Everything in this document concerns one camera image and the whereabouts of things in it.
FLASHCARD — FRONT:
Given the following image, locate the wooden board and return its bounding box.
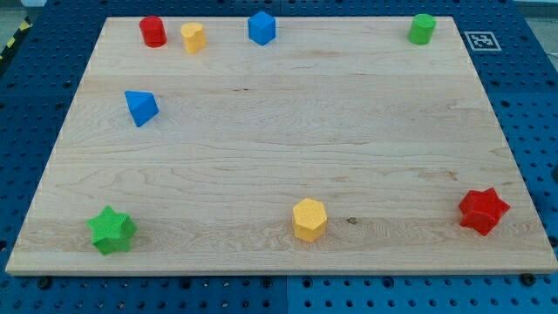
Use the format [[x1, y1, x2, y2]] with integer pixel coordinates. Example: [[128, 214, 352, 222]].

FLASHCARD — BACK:
[[6, 17, 557, 276]]

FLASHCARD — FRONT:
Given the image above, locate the green star block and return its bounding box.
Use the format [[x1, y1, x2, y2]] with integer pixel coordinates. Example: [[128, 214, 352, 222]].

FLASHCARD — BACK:
[[86, 206, 137, 256]]

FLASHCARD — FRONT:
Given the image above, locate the red star block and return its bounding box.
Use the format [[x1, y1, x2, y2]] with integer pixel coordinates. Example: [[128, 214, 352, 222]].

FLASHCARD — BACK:
[[459, 188, 511, 236]]

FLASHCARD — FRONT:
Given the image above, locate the yellow hexagon block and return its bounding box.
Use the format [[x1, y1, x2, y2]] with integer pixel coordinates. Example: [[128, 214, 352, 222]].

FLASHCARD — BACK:
[[292, 198, 328, 242]]

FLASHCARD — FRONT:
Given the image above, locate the blue cube block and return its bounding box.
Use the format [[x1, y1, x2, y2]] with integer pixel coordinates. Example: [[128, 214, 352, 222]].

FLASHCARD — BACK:
[[248, 11, 276, 45]]

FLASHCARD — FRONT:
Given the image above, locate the blue triangle block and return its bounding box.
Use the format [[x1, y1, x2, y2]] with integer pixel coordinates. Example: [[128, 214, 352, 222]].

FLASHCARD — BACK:
[[124, 91, 159, 127]]

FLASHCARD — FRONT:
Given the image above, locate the yellow heart block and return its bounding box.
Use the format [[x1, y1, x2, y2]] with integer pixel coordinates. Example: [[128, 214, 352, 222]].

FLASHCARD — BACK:
[[180, 22, 207, 54]]

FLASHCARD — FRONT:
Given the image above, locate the red cylinder block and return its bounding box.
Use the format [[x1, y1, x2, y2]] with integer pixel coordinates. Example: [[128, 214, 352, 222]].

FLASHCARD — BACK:
[[139, 16, 167, 48]]

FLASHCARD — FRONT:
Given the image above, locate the green cylinder block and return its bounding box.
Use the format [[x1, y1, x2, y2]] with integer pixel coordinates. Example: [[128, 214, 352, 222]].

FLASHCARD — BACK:
[[408, 13, 437, 45]]

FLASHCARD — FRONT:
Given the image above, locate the white fiducial marker tag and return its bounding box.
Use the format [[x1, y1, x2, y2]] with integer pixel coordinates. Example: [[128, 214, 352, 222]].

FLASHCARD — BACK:
[[465, 31, 501, 51]]

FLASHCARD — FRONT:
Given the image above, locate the yellow black hazard tape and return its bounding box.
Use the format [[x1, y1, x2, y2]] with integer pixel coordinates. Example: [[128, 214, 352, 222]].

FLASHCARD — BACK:
[[1, 16, 33, 63]]

